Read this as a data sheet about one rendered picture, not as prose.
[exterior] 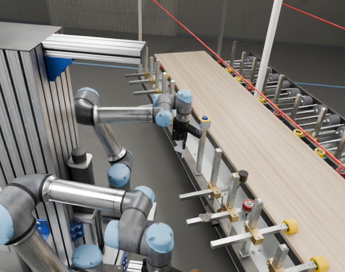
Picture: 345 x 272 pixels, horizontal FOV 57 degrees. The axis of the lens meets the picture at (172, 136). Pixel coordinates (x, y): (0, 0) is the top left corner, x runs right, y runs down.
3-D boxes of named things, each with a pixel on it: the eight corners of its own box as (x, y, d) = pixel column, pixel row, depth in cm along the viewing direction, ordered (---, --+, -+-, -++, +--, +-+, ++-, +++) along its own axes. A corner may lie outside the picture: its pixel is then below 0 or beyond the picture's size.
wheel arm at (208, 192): (180, 202, 215) (180, 197, 213) (178, 198, 218) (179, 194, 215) (237, 190, 227) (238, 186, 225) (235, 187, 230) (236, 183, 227)
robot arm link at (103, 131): (115, 183, 178) (64, 103, 149) (118, 165, 190) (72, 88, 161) (135, 177, 176) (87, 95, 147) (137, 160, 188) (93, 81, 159)
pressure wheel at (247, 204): (243, 221, 202) (247, 208, 196) (237, 211, 208) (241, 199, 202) (254, 218, 204) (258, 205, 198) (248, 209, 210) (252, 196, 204)
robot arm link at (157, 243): (148, 217, 89) (177, 223, 88) (147, 242, 96) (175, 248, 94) (139, 239, 83) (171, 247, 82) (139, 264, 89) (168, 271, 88)
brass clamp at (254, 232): (253, 246, 172) (255, 240, 169) (241, 226, 182) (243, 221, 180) (263, 243, 174) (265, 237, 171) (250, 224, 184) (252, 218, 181)
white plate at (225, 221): (228, 236, 203) (230, 226, 198) (212, 206, 223) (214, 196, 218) (229, 236, 203) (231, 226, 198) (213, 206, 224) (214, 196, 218)
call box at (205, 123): (200, 130, 222) (201, 121, 218) (197, 125, 228) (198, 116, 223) (209, 129, 224) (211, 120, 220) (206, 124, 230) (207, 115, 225)
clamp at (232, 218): (230, 223, 197) (232, 217, 194) (221, 206, 208) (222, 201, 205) (239, 221, 199) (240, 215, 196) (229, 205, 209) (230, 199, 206)
